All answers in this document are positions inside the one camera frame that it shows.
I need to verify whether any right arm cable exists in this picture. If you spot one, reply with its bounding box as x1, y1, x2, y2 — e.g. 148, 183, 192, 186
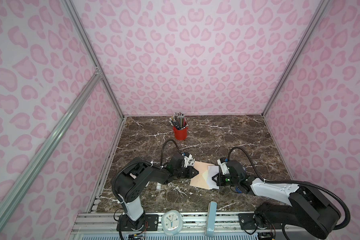
227, 146, 352, 231

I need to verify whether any red pencil cup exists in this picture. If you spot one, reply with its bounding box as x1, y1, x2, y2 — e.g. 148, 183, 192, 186
173, 127, 188, 141

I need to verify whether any white letter paper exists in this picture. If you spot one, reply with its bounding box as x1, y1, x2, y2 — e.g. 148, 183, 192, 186
206, 165, 220, 190

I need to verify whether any aluminium frame rail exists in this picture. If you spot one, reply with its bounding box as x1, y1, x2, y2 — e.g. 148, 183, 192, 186
69, 212, 273, 240

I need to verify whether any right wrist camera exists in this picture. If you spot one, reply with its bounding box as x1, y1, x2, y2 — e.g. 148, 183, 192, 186
218, 158, 229, 175

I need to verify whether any white glue stick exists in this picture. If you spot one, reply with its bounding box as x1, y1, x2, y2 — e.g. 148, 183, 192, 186
156, 183, 162, 191

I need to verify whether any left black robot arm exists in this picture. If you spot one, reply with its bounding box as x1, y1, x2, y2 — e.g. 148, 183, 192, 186
111, 152, 199, 232

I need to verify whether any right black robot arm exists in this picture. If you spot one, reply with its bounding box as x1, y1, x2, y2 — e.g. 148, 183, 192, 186
210, 160, 351, 240

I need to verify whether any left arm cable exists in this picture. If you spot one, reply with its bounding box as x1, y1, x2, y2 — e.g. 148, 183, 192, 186
160, 138, 182, 167

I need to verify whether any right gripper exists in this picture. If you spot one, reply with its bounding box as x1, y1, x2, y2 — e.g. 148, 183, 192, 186
209, 173, 240, 187

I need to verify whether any light blue phone stand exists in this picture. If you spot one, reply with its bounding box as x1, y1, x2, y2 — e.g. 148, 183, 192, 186
205, 201, 217, 238

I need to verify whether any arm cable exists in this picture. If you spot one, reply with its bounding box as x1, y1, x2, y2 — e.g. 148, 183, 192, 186
227, 146, 352, 231
160, 138, 182, 167

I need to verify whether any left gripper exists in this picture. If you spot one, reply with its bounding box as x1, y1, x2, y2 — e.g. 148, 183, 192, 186
173, 165, 199, 179

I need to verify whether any white alarm clock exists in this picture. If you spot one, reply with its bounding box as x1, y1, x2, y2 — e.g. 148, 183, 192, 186
161, 210, 184, 236

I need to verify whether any pink envelope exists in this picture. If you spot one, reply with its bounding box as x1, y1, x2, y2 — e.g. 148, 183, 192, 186
190, 161, 214, 190

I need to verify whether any coloured pencils bunch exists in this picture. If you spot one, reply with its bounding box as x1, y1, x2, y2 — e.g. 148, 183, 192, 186
169, 113, 188, 131

